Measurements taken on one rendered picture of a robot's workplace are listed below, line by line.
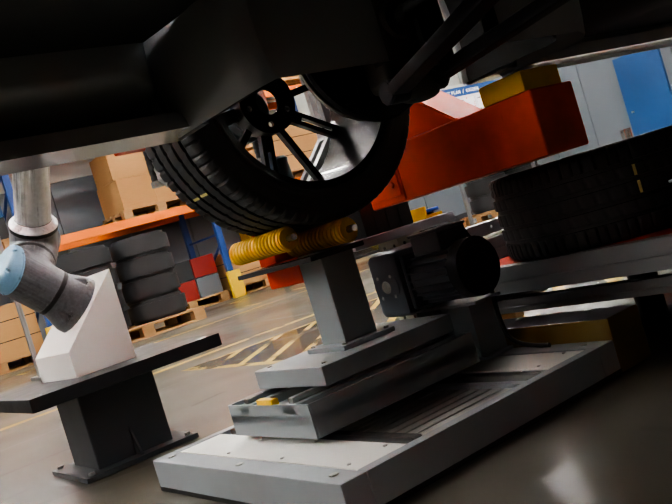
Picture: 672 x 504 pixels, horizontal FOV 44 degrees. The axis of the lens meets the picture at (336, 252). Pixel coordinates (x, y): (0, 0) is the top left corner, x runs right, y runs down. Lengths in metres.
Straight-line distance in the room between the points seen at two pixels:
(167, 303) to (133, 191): 3.22
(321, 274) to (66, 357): 0.99
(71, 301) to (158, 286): 6.67
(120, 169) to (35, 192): 9.52
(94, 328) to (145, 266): 6.68
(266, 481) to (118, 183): 10.61
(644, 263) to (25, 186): 1.79
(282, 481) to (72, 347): 1.18
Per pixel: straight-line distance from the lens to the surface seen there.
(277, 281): 2.15
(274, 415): 1.90
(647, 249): 2.04
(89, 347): 2.68
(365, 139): 2.11
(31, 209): 2.77
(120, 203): 12.18
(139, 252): 9.36
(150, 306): 9.35
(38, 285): 2.70
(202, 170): 1.83
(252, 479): 1.75
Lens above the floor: 0.49
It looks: 1 degrees down
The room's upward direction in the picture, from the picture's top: 17 degrees counter-clockwise
